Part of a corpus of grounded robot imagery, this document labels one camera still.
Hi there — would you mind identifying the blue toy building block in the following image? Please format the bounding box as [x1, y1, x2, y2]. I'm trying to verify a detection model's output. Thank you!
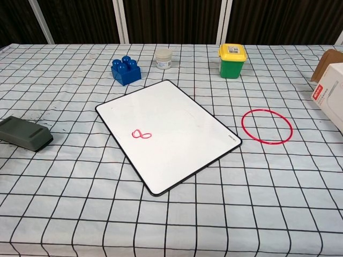
[111, 55, 142, 87]

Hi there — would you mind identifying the dark grey whiteboard eraser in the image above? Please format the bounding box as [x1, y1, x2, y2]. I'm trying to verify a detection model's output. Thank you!
[0, 116, 54, 153]

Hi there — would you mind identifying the red plastic ring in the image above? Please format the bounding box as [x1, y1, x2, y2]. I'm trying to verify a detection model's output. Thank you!
[241, 109, 294, 146]

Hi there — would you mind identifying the checkered white tablecloth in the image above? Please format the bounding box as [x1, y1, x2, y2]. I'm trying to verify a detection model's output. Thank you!
[0, 43, 343, 257]

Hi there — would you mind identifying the white cardboard product box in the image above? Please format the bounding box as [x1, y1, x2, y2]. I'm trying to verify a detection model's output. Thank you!
[310, 49, 343, 129]

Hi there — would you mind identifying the white dry-erase board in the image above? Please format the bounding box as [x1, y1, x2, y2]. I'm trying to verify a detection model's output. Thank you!
[95, 79, 243, 198]

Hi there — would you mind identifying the small white plastic jar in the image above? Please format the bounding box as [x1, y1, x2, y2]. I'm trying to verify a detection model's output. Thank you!
[155, 48, 173, 70]

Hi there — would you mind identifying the green bin with yellow lid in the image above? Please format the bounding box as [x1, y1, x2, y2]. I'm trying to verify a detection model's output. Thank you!
[217, 43, 248, 79]

